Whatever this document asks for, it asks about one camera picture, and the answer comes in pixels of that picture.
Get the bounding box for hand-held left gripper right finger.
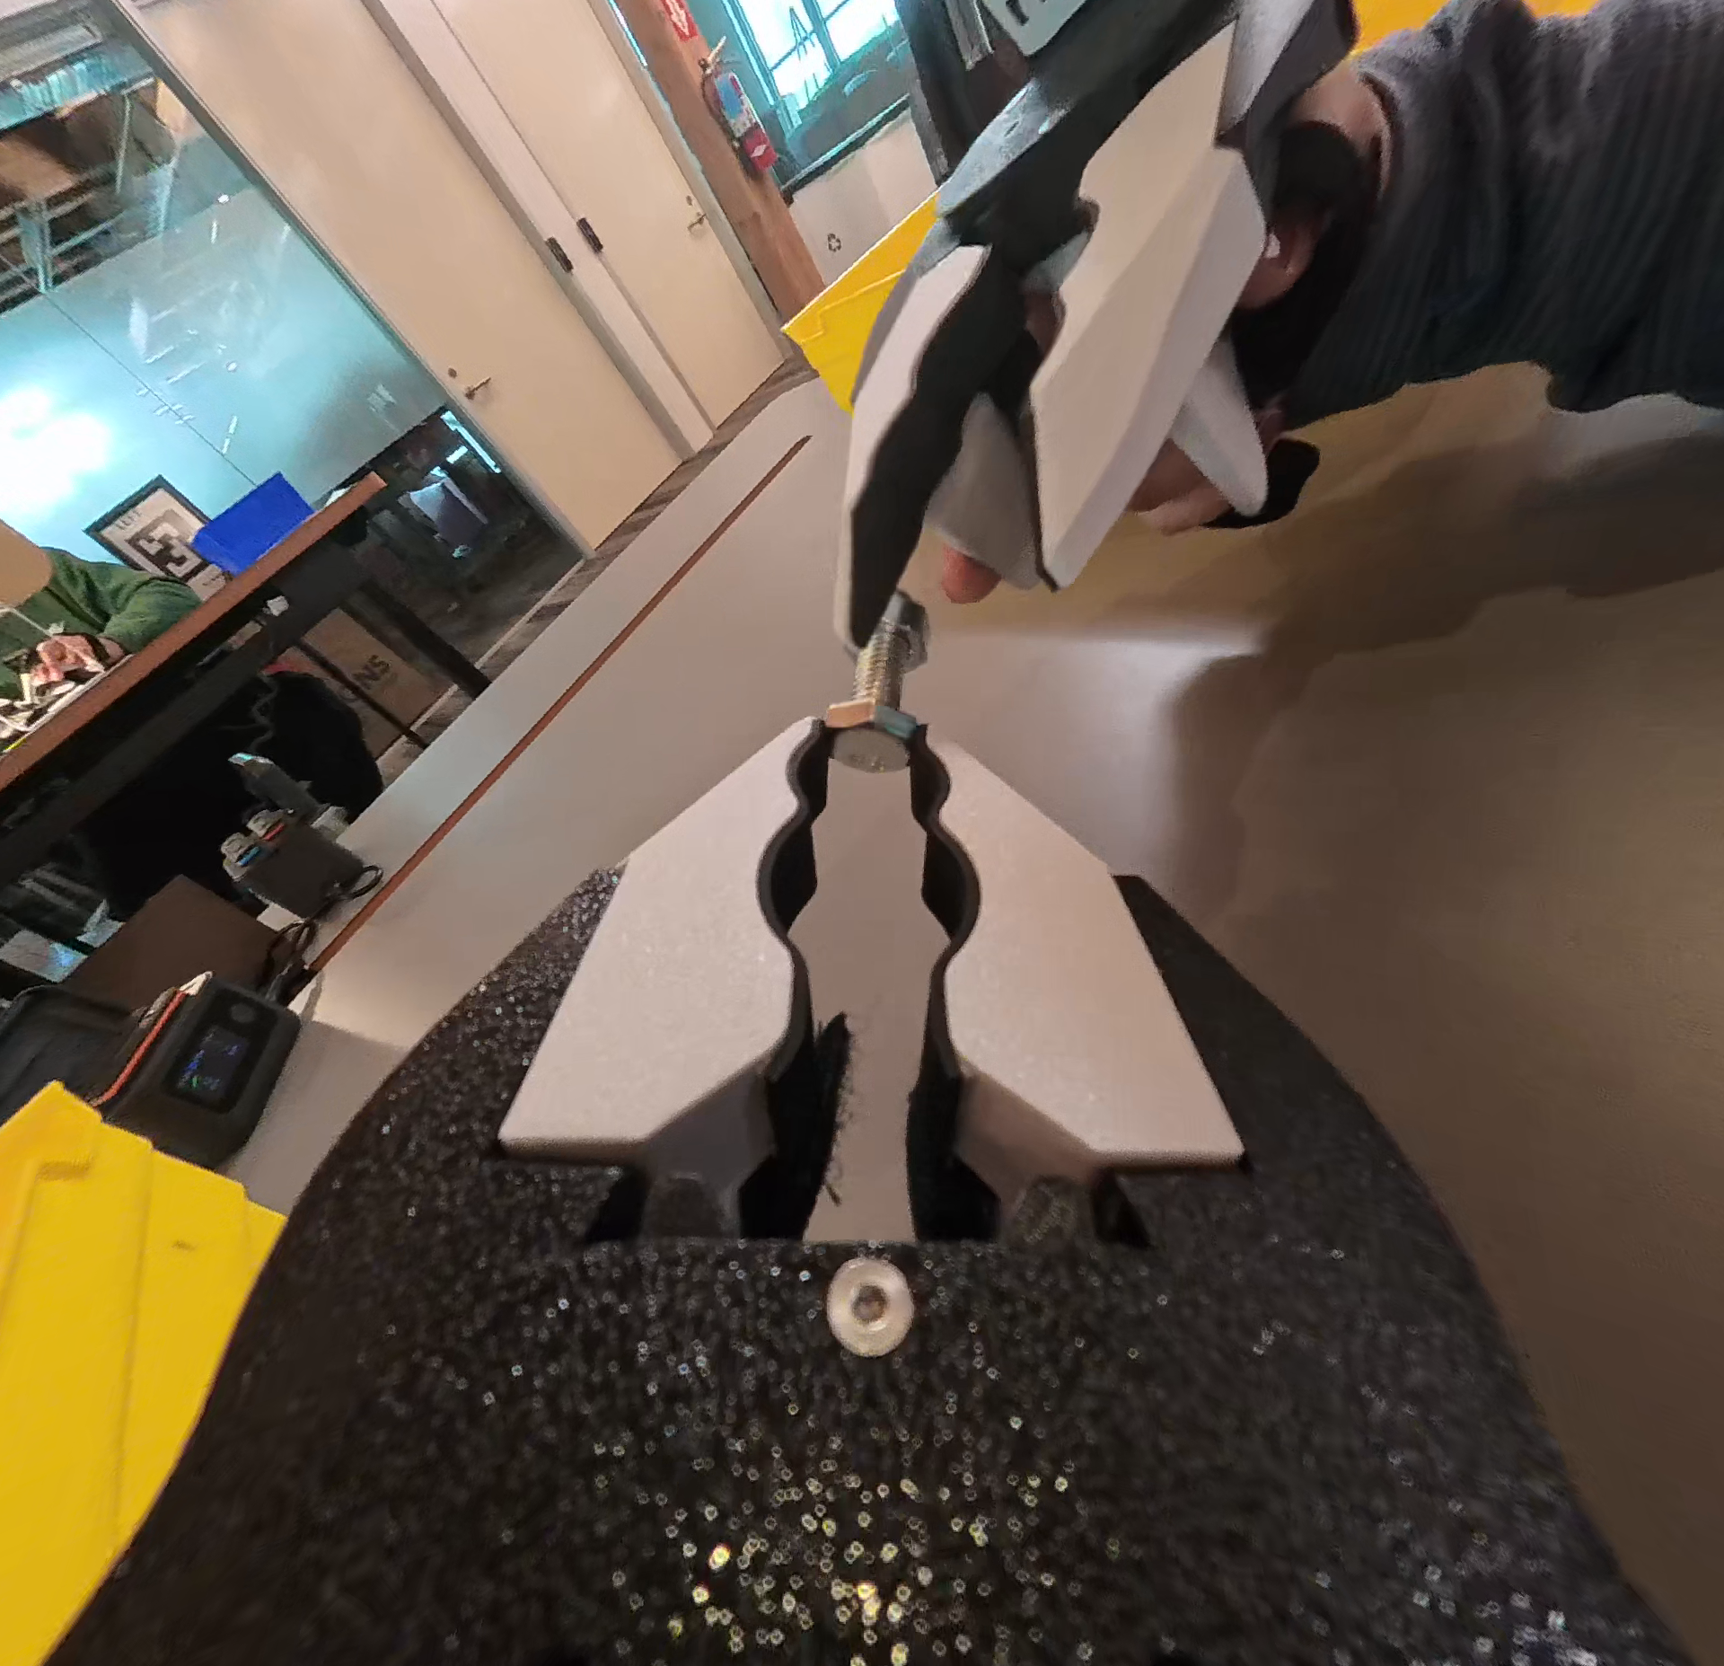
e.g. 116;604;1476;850
905;720;1249;1209

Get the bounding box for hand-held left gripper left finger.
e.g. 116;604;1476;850
496;720;826;1222

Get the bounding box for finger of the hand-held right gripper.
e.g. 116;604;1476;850
1027;21;1271;592
832;244;1031;653

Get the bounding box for steel hex bolt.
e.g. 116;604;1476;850
820;592;934;773

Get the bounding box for person's right forearm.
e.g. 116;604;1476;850
1279;0;1724;429

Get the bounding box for person's right hand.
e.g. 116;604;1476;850
940;76;1391;606

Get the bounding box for yellow plastic bin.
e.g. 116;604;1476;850
781;0;1623;415
0;1079;291;1666

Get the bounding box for black hanging jacket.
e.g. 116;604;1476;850
895;0;978;192

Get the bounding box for white recycling bin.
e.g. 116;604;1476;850
785;114;940;285

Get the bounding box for window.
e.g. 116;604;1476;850
700;0;944;145

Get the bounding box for red fire extinguisher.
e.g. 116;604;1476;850
698;41;779;175

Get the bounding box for wooden pillar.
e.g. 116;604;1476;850
578;0;826;326

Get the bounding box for dark grey pouch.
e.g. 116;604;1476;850
218;803;385;919

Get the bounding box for white door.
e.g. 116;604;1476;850
133;0;688;549
336;0;789;448

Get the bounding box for black backpack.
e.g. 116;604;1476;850
80;675;387;913

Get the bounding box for grey handheld device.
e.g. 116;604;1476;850
228;750;324;819

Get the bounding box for printed cardboard box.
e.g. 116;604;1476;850
289;608;446;752

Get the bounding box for black device with screen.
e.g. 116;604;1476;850
108;978;301;1169

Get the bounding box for plain brown cardboard box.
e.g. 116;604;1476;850
61;874;291;1014

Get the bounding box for blue plastic box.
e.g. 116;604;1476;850
192;470;318;576

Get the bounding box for black zip case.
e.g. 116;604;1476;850
0;984;135;1128

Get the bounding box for framed black-white tag poster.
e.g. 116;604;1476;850
84;476;214;578

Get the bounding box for glass partition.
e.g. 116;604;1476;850
0;0;586;590

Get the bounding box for black cable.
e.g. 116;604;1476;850
261;917;328;1010

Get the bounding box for orange cable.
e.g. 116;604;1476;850
94;970;214;1104

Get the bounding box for wooden desk with black frame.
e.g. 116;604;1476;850
0;472;492;886

